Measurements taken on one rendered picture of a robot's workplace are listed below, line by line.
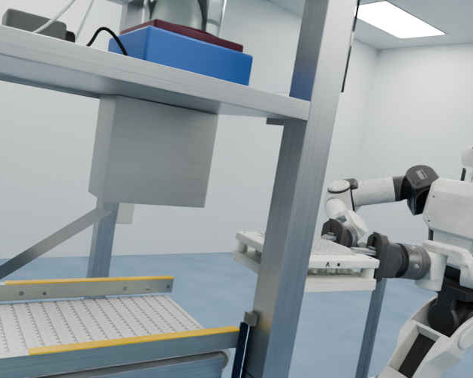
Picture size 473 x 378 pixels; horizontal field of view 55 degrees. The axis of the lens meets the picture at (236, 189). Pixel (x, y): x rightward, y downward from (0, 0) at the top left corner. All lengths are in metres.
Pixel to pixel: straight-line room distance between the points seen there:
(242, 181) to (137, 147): 4.48
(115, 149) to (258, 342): 0.43
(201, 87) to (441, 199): 1.04
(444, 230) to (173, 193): 0.89
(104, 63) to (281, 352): 0.54
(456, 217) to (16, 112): 3.52
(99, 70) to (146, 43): 0.18
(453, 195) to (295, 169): 0.83
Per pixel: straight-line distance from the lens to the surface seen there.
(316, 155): 0.75
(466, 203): 1.48
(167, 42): 0.75
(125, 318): 0.91
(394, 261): 1.18
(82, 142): 4.37
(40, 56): 0.56
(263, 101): 0.68
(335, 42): 0.77
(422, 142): 6.28
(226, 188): 5.20
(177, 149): 0.92
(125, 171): 0.88
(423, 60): 6.53
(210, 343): 0.81
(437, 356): 1.51
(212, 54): 0.79
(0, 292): 0.95
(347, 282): 1.04
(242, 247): 1.12
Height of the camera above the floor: 1.30
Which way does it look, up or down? 6 degrees down
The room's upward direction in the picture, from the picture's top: 9 degrees clockwise
